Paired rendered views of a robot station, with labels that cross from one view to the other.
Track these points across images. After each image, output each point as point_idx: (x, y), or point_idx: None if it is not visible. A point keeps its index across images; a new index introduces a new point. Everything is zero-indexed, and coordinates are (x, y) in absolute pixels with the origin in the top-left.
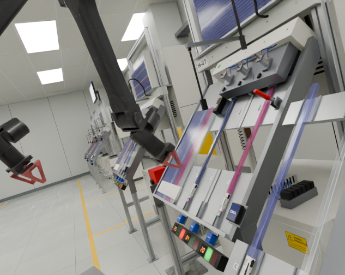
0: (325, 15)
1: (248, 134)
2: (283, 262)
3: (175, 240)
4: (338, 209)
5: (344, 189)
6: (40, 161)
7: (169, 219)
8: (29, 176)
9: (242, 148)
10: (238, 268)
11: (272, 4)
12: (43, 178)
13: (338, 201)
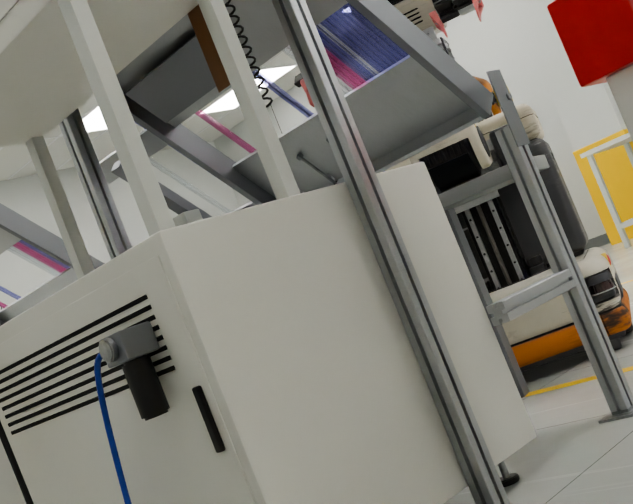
0: None
1: (222, 74)
2: (238, 208)
3: (532, 223)
4: (192, 204)
5: (180, 196)
6: (430, 15)
7: (509, 167)
8: (439, 29)
9: (270, 101)
10: None
11: None
12: (443, 32)
13: None
